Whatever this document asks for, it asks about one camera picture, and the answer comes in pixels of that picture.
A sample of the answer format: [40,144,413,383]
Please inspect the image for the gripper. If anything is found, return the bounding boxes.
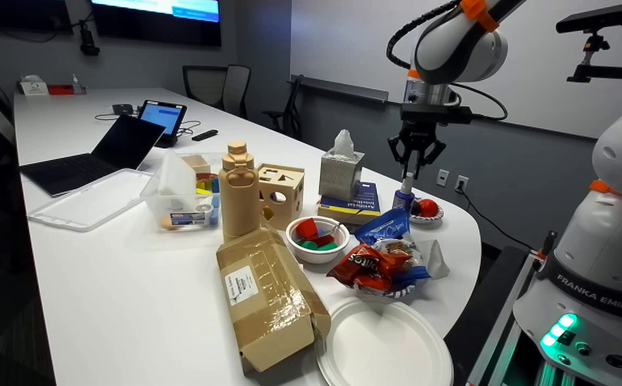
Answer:
[388,123,447,181]

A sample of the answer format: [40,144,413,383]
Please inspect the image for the blue bottle with white cap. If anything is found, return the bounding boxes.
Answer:
[393,172,417,214]

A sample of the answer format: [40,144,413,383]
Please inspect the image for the tan water bottle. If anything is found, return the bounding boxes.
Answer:
[219,140,262,242]

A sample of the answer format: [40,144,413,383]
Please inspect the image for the small patterned bowl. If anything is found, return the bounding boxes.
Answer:
[409,198,445,225]

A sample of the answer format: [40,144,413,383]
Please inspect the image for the blue and yellow book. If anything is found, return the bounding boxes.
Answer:
[317,182,382,226]

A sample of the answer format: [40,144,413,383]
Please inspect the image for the grey tissue box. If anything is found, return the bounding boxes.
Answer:
[319,129,366,203]

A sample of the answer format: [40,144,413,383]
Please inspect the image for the blue snack bag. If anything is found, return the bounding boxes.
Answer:
[353,207,412,246]

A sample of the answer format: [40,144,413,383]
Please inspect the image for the clear snack packet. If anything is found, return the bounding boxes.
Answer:
[373,238,451,281]

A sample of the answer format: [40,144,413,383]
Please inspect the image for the red chip bag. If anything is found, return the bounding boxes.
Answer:
[327,243,414,293]

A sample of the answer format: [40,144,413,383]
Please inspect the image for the green toy block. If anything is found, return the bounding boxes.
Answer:
[300,239,339,252]

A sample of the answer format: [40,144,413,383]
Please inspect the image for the black office chair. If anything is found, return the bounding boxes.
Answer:
[262,75,305,141]

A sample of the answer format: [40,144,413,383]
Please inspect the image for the red toy block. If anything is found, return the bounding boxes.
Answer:
[294,218,320,241]

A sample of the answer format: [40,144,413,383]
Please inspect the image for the wooden shape sorter box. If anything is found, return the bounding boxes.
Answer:
[257,164,306,232]

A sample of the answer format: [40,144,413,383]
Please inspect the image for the white bowl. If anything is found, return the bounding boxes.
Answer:
[285,216,351,265]

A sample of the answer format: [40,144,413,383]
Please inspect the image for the white paper plate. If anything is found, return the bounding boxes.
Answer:
[315,296,455,386]

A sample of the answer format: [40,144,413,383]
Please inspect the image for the row of office chairs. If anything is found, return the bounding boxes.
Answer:
[182,64,252,119]

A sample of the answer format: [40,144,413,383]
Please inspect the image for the brown cardboard box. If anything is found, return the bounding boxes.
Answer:
[216,227,332,375]

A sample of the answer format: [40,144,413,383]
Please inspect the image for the heap of coloured blocks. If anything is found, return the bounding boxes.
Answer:
[195,172,221,226]

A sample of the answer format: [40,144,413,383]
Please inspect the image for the plain wooden block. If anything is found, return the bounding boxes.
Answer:
[182,154,211,174]

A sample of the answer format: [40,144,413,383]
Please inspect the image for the clear plastic bin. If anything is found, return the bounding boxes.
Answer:
[140,151,224,233]

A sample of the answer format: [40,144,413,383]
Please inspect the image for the black tablet on stand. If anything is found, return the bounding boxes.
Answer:
[138,99,188,149]

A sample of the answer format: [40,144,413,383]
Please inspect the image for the black laptop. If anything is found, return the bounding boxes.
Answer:
[19,113,166,198]

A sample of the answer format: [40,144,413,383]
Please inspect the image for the clear plastic bin lid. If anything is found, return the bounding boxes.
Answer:
[27,168,154,233]

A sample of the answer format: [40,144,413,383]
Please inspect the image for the white tissue box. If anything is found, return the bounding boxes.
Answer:
[18,75,50,97]

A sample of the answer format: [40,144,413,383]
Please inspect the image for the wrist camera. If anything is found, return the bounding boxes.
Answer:
[401,103,473,125]

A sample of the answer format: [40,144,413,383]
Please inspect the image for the black cable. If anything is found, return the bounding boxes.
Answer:
[457,184,538,253]

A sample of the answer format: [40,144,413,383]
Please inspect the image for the camera on mount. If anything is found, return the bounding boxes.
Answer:
[556,1,622,84]

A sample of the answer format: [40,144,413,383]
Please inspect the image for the wall television screen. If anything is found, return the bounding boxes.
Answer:
[91,0,223,48]

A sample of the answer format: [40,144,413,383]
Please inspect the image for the black wall webcam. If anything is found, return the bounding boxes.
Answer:
[78,20,101,57]

